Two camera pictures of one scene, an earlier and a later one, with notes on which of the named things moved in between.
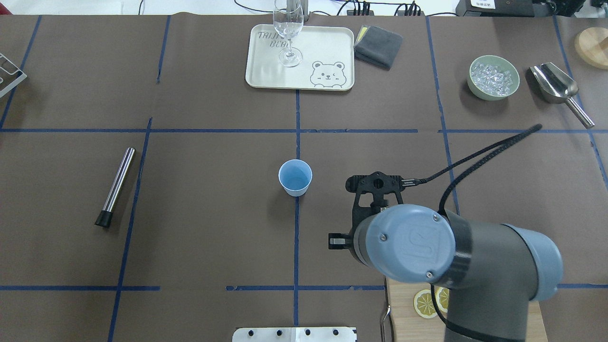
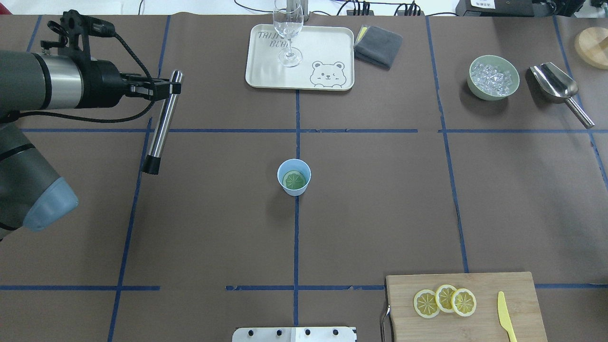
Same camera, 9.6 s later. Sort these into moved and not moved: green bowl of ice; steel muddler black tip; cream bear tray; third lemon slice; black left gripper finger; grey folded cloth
Moved: steel muddler black tip; black left gripper finger
Not moved: green bowl of ice; grey folded cloth; cream bear tray; third lemon slice
